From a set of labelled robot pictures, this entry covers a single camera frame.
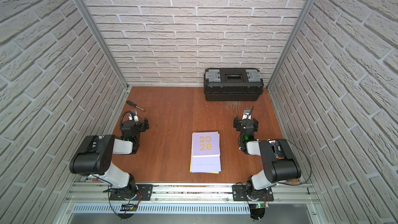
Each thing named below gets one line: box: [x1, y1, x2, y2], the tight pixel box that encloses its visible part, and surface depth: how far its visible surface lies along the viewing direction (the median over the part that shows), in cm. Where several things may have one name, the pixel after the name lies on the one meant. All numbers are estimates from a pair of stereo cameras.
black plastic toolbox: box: [203, 67, 265, 102], surface depth 105 cm
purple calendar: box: [191, 131, 222, 174], surface depth 81 cm
